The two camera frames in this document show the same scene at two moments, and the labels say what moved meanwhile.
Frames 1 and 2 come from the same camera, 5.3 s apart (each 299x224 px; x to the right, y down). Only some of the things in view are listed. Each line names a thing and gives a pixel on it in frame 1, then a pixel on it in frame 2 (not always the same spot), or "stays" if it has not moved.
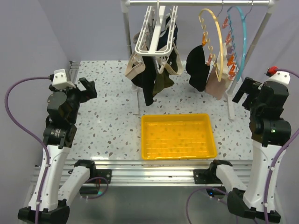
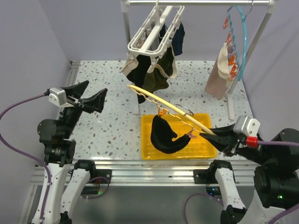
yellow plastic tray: (177, 136) stays
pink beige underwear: (217, 81) stays
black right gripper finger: (250, 87) -> (222, 142)
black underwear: (196, 67) -> (162, 134)
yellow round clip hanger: (205, 40) -> (183, 115)
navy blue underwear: (164, 40) -> (177, 40)
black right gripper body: (255, 107) -> (261, 153)
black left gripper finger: (90, 93) -> (76, 90)
